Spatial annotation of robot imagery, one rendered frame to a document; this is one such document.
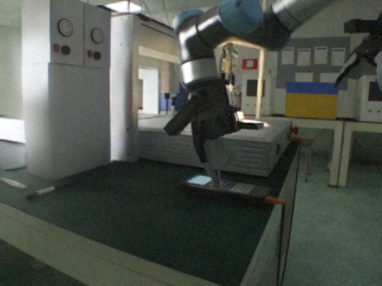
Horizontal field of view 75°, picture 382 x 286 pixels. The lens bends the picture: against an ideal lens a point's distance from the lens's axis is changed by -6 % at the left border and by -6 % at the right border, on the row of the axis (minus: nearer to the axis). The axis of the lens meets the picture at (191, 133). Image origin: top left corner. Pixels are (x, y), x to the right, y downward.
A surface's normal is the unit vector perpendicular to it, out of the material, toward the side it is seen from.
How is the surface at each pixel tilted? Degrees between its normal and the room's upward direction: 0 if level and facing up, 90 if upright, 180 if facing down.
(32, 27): 90
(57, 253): 90
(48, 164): 90
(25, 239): 90
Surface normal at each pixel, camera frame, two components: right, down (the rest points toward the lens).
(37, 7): -0.44, 0.11
